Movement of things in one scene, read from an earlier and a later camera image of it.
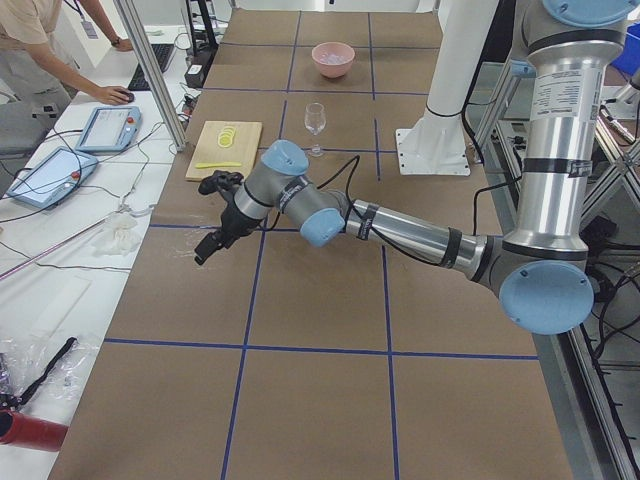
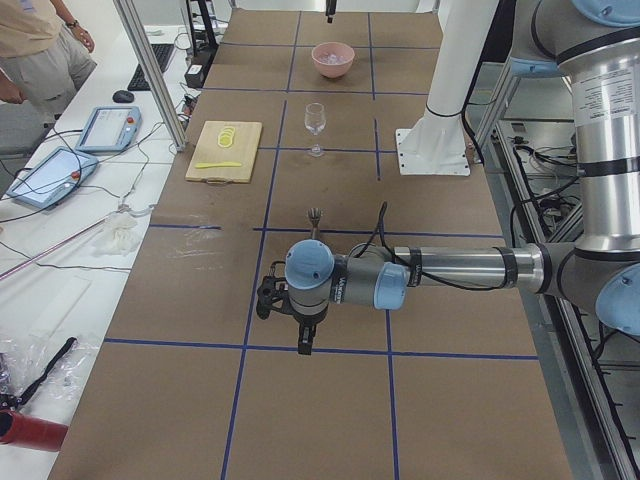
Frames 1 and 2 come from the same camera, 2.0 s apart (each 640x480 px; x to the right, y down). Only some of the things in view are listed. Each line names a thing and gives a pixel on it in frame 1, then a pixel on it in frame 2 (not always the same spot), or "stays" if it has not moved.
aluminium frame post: (128, 15) stays
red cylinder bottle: (26, 431) stays
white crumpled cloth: (119, 240) stays
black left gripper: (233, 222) to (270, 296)
